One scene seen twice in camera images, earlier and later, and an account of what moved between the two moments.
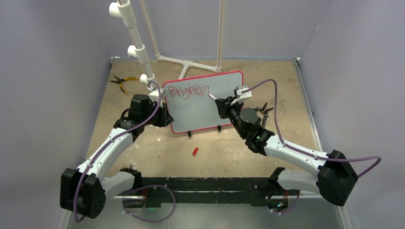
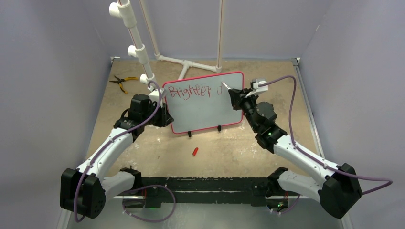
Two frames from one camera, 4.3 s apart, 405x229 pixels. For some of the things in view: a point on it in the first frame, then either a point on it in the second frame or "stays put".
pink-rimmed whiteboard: (191, 107) stays put
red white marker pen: (212, 96) → (228, 87)
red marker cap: (195, 151) stays put
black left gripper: (165, 118) stays put
